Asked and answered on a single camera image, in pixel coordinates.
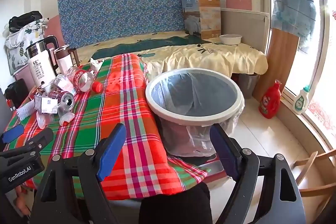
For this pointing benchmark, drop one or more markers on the white trash bin with liner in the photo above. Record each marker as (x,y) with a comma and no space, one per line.
(194,111)

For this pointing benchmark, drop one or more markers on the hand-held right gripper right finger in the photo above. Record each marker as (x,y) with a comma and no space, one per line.
(223,150)

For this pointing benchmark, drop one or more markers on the white bowl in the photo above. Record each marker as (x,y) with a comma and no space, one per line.
(230,39)

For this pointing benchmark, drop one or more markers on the black bag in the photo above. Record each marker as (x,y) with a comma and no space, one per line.
(25,20)

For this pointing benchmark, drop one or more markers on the grey blue bedding box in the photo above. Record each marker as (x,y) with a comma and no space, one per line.
(190,16)

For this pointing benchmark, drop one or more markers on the white green detergent bottle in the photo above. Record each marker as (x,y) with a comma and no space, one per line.
(301,102)

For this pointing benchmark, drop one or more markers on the red green plaid tablecloth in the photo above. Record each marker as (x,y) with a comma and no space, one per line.
(123,108)

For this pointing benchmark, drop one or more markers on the orange bedding box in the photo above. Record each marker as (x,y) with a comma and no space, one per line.
(210,16)

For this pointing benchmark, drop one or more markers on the silver foil packet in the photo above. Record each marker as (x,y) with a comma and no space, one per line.
(64,82)

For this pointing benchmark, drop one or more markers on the wooden board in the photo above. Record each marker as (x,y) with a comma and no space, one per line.
(278,61)

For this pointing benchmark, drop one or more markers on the person's left hand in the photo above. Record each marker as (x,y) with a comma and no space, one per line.
(21,200)

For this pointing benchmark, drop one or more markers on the white electric kettle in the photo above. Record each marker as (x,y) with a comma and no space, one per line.
(40,66)

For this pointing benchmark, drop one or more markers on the white milk carton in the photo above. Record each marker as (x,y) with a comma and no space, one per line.
(46,105)

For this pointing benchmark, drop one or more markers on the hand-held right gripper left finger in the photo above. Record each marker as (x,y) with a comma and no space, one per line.
(111,150)

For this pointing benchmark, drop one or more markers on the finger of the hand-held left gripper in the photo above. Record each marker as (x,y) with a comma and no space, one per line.
(39,140)
(13,133)

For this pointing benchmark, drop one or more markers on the blue floral headboard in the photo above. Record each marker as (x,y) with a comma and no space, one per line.
(126,8)

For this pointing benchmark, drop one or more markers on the hanging blue patterned cloth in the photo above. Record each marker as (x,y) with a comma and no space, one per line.
(292,3)

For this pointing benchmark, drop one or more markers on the clear plastic cup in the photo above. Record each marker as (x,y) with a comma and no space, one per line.
(65,115)
(42,120)

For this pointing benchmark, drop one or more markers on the person's black pants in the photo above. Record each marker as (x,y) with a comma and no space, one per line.
(176,205)

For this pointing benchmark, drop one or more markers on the pineapple print cloth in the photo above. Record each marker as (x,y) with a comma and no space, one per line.
(21,40)

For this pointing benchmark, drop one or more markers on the grey bin under bed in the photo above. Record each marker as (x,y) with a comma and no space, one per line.
(248,85)

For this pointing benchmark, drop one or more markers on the yellow pineapple bed sheet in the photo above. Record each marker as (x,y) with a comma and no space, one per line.
(199,56)

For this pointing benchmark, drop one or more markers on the red detergent bottle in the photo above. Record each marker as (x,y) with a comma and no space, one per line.
(269,103)

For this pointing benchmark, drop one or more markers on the white paper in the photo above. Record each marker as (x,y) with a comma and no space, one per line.
(25,111)

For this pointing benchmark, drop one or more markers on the brown wooden frame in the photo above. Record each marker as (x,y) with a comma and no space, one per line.
(74,56)

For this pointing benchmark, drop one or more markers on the grey bed footboard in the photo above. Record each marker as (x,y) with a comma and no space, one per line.
(244,27)

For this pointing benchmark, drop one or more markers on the pink box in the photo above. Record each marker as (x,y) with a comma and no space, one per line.
(23,77)

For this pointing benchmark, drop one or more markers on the clear plastic bottle red cap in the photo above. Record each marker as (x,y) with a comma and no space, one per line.
(81,78)

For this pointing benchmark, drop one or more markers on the white tissue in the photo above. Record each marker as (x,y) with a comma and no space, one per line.
(95,64)

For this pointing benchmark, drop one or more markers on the wooden chair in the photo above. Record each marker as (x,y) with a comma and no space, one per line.
(309,169)

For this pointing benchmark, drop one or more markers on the black chair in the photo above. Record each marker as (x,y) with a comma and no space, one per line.
(15,92)

